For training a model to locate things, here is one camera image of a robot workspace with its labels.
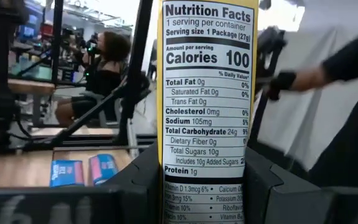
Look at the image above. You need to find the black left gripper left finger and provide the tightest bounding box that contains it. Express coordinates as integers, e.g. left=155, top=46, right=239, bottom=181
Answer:
left=104, top=142, right=160, bottom=224

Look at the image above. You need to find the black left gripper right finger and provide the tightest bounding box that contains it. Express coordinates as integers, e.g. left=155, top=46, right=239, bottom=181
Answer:
left=244, top=146, right=321, bottom=224

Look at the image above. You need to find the blue Rice Krispies cereal box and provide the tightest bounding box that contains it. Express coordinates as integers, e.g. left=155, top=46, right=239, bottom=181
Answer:
left=50, top=160, right=85, bottom=187
left=88, top=154, right=119, bottom=186

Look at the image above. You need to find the yellow Corn Pops cereal box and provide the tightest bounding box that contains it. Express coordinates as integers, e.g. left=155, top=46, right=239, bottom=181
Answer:
left=155, top=0, right=260, bottom=224

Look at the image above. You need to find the person's forearm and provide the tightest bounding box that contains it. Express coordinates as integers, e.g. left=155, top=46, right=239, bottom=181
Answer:
left=290, top=65, right=331, bottom=93

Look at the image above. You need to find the person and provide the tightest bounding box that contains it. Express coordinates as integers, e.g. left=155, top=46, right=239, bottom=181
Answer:
left=308, top=23, right=358, bottom=189
left=54, top=30, right=134, bottom=128

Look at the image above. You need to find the background wooden table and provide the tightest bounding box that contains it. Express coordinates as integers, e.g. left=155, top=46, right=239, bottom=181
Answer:
left=0, top=77, right=56, bottom=128

